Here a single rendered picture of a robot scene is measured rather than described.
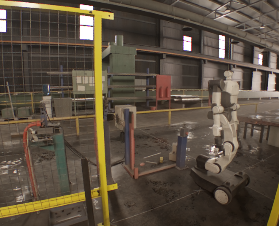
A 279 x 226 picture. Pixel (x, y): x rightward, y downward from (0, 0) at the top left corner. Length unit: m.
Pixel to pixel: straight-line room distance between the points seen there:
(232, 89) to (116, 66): 8.59
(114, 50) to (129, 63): 1.18
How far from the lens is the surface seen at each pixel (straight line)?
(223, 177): 2.32
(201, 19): 14.01
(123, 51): 10.29
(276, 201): 1.50
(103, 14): 1.36
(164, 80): 8.65
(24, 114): 7.60
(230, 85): 1.94
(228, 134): 2.05
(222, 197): 2.10
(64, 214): 1.99
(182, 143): 2.54
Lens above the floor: 1.29
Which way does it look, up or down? 9 degrees down
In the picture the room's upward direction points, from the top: straight up
